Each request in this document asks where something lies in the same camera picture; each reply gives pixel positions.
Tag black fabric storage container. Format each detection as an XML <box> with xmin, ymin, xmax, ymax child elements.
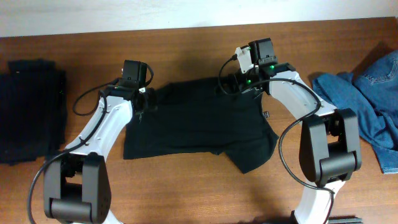
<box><xmin>1</xmin><ymin>59</ymin><xmax>67</xmax><ymax>164</ymax></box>

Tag blue denim jeans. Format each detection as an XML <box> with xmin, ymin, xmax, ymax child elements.
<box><xmin>312</xmin><ymin>50</ymin><xmax>397</xmax><ymax>174</ymax></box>

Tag black t-shirt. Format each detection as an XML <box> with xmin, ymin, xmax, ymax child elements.
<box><xmin>123</xmin><ymin>78</ymin><xmax>279</xmax><ymax>174</ymax></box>

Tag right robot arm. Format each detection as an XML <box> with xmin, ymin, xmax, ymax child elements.
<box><xmin>229</xmin><ymin>38</ymin><xmax>363</xmax><ymax>224</ymax></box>

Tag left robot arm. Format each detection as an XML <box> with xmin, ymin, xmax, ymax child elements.
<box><xmin>42</xmin><ymin>60</ymin><xmax>156</xmax><ymax>223</ymax></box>

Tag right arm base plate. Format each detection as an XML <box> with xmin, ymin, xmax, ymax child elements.
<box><xmin>328</xmin><ymin>217</ymin><xmax>364</xmax><ymax>224</ymax></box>

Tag small shirt label tag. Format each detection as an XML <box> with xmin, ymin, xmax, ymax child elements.
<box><xmin>263</xmin><ymin>111</ymin><xmax>270</xmax><ymax>118</ymax></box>

